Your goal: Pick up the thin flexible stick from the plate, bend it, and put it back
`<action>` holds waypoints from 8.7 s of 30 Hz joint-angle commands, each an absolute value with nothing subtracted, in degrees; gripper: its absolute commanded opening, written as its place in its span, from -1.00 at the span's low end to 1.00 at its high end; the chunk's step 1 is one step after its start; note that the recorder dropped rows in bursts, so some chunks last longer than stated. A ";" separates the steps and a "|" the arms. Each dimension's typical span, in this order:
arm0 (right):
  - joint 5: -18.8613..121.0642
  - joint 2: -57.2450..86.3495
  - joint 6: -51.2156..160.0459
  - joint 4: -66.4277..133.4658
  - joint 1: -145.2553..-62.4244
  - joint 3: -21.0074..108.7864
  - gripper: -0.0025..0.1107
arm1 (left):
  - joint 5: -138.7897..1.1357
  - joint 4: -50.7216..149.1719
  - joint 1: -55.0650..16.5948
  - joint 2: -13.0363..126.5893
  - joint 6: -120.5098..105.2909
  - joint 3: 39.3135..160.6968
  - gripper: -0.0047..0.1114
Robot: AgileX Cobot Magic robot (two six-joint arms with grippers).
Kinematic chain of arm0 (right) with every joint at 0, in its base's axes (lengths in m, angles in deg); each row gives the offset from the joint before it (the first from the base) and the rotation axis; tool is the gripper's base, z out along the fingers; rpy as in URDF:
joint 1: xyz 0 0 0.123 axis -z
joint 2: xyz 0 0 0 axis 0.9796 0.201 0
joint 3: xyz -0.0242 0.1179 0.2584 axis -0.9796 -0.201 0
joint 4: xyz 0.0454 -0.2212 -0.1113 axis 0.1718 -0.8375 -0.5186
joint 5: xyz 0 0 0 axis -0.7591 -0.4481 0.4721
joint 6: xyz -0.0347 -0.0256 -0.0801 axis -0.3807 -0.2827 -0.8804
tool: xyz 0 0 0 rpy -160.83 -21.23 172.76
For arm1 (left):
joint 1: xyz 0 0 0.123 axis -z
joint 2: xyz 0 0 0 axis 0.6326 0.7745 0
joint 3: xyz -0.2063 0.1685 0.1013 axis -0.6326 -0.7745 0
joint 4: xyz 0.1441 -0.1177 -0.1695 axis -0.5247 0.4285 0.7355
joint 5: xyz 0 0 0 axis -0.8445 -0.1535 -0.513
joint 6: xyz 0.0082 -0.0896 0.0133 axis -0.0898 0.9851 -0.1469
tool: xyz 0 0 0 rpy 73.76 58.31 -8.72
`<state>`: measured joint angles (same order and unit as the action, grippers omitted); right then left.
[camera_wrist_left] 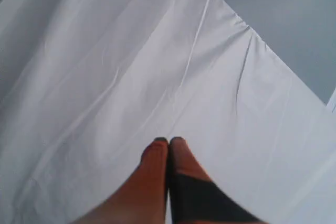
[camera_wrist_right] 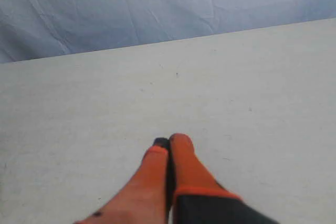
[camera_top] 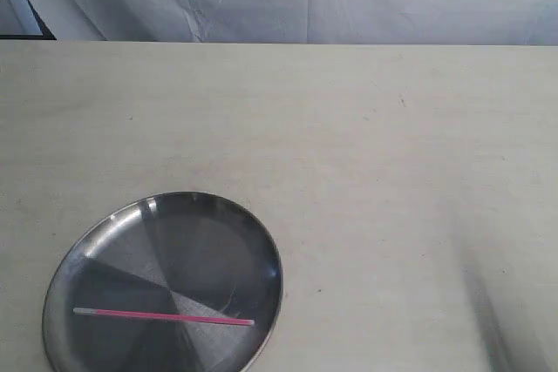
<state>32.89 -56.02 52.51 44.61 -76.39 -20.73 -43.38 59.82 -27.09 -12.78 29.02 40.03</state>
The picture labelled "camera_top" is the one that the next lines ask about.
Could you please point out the round steel plate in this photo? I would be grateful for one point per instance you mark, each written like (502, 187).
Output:
(182, 253)

